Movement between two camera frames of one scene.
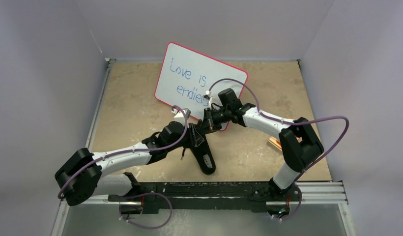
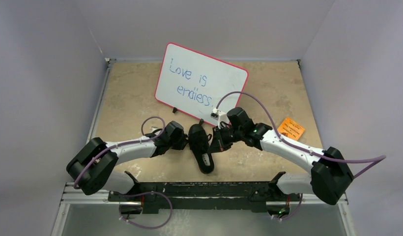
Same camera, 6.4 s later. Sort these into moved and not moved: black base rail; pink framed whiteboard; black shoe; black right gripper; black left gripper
Moved: black left gripper; black right gripper
Not moved: pink framed whiteboard; black base rail; black shoe
